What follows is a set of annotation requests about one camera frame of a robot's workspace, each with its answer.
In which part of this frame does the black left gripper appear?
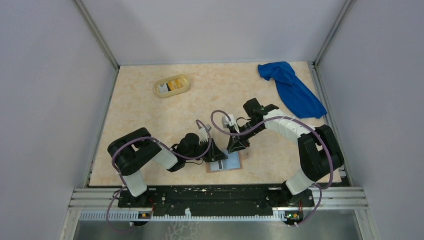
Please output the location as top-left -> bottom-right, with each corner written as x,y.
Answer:
185,138 -> 229,163

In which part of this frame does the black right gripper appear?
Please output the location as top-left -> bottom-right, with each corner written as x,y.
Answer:
227,120 -> 265,154

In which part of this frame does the tan leather card holder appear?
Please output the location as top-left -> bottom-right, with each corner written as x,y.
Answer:
206,150 -> 247,174

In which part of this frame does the blue cloth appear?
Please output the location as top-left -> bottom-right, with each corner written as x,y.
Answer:
257,61 -> 328,119

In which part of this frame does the yellow credit cards stack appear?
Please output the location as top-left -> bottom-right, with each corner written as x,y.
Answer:
167,77 -> 185,92

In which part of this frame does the cream plastic tray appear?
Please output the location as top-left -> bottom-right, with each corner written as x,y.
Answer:
153,74 -> 191,99

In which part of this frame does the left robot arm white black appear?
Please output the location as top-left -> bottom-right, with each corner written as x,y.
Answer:
107,125 -> 228,207

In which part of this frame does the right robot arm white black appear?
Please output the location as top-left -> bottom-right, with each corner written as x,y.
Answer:
221,98 -> 345,206

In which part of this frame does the white black card in tray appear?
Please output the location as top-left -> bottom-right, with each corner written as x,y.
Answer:
158,83 -> 170,94

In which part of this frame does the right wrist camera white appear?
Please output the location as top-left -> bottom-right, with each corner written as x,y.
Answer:
221,114 -> 240,134

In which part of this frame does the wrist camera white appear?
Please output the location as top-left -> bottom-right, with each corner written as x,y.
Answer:
221,114 -> 240,134
197,124 -> 212,143

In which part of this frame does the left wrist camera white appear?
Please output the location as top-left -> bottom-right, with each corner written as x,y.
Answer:
197,124 -> 212,143

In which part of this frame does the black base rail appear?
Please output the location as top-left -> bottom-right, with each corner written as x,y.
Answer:
118,183 -> 315,217

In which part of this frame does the aluminium frame rail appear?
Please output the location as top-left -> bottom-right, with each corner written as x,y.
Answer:
68,187 -> 369,222

